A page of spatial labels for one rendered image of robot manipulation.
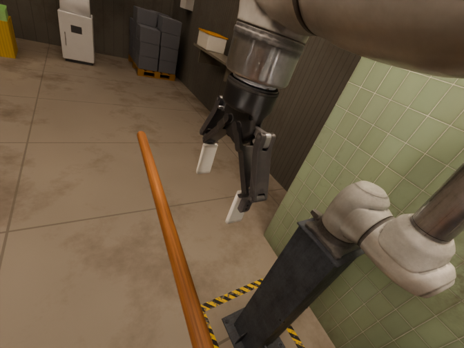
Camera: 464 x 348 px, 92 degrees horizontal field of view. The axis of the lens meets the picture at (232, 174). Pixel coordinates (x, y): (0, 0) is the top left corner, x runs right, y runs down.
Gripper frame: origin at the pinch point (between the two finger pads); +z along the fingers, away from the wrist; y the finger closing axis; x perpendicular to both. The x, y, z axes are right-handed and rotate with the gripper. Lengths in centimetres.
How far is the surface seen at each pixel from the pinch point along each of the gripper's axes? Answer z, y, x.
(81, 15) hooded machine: 52, 566, 10
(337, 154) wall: 25, 44, -120
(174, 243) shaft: 13.3, -0.4, 6.5
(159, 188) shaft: 13.5, 16.9, 5.2
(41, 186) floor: 136, 168, 55
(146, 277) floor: 134, 57, -9
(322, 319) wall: 128, -18, -117
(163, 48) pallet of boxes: 72, 544, -144
